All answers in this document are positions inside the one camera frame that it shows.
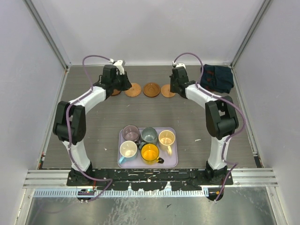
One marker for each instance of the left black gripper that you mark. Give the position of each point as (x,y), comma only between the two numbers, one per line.
(126,84)

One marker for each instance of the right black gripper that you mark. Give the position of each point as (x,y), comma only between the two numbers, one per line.
(171,88)

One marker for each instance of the dark wooden coaster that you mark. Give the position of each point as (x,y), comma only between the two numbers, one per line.
(115,92)
(151,89)

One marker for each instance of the woven rattan coaster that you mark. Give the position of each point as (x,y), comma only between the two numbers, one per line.
(134,91)
(166,91)

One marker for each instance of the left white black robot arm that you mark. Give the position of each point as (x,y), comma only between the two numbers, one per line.
(70,118)

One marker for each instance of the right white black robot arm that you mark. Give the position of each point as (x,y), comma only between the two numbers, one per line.
(220,115)

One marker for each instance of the purple glass cup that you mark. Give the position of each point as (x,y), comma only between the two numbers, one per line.
(131,133)

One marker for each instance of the dark blue folded cloth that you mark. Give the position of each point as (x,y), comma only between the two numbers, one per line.
(217,78)

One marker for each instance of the cream yellow mug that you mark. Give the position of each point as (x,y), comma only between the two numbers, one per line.
(166,139)

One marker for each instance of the grey ceramic mug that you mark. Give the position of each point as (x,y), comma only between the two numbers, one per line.
(149,135)

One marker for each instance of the yellow glass mug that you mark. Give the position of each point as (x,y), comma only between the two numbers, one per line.
(150,154)

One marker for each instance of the lilac plastic tray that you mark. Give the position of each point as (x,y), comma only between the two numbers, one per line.
(137,163)

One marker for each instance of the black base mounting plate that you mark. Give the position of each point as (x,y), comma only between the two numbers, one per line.
(145,179)

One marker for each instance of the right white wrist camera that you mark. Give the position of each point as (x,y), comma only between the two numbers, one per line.
(178,65)

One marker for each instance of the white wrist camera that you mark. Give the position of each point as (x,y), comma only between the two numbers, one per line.
(119,64)
(178,65)

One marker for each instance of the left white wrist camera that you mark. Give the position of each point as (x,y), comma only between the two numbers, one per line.
(119,64)

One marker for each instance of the white mug blue handle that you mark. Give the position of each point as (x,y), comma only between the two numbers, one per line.
(128,151)

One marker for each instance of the slotted cable duct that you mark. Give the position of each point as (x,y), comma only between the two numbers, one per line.
(82,193)

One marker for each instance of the aluminium front rail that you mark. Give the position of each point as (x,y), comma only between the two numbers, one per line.
(242,177)

